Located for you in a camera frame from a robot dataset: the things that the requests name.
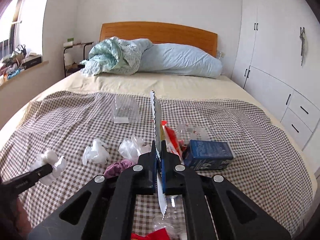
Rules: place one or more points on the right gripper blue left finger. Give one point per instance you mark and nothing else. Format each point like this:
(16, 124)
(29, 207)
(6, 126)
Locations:
(147, 182)

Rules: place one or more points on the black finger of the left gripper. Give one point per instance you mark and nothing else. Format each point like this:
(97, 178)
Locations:
(21, 183)

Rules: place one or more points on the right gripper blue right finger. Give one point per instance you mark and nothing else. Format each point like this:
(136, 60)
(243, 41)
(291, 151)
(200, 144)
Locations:
(170, 181)

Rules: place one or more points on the silver serrated snack wrapper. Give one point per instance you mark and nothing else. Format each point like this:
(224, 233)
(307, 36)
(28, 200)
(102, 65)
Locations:
(156, 115)

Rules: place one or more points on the white tissue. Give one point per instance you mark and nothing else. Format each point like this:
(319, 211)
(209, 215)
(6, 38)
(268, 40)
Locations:
(57, 163)

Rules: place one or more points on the red foil wrapper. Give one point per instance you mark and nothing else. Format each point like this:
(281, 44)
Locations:
(160, 234)

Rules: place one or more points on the crushed clear bottle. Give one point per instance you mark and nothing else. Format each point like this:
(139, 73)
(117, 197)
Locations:
(174, 219)

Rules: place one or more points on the red snack wrapper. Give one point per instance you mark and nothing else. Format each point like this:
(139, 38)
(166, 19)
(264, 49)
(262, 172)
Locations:
(172, 142)

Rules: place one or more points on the blue carton box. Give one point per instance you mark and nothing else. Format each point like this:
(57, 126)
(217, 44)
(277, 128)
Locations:
(203, 155)

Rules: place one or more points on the purple cloth ball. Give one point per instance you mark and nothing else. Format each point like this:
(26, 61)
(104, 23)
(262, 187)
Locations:
(116, 168)

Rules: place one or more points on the clear plastic bottle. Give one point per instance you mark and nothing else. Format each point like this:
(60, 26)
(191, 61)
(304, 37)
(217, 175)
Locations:
(187, 132)

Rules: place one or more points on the white crumpled plastic bag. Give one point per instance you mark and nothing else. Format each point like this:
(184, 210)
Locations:
(97, 153)

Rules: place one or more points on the clear plastic box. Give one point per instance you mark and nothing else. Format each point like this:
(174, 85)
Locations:
(125, 110)

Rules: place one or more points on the checkered bed blanket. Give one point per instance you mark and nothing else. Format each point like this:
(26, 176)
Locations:
(266, 168)

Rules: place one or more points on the cream bed sheet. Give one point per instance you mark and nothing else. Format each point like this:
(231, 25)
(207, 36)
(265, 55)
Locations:
(166, 86)

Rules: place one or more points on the light blue pillow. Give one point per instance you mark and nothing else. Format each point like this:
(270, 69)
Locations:
(180, 59)

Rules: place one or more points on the green floral quilt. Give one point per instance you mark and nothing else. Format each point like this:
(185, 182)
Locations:
(115, 56)

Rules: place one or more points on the black metal side table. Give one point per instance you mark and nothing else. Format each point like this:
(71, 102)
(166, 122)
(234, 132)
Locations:
(73, 54)

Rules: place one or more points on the windowsill clutter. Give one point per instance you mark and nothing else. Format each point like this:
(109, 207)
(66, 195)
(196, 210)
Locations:
(18, 61)

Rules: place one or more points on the wooden headboard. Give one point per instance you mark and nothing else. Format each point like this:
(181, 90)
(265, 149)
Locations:
(158, 32)

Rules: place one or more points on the white wardrobe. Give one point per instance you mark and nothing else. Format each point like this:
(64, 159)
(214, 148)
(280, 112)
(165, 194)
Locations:
(278, 64)

